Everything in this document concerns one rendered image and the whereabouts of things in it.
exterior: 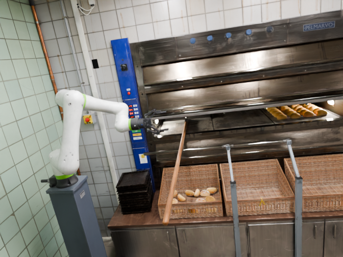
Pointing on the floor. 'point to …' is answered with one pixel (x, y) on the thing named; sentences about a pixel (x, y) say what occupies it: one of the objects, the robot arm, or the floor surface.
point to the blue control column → (124, 76)
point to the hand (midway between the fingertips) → (165, 120)
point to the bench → (225, 234)
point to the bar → (236, 188)
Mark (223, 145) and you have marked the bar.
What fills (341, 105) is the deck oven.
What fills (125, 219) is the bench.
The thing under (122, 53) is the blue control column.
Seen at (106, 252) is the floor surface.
